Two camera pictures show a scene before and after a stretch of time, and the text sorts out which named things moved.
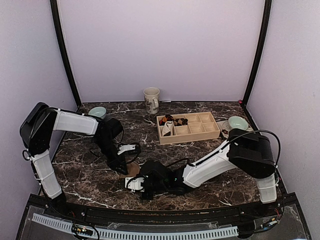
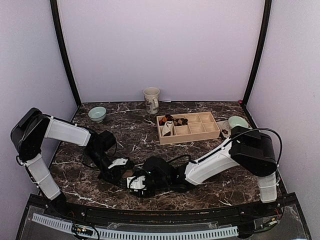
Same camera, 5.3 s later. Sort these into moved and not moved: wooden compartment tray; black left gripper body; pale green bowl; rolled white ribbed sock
Moved: black left gripper body
Not moved: wooden compartment tray; pale green bowl; rolled white ribbed sock
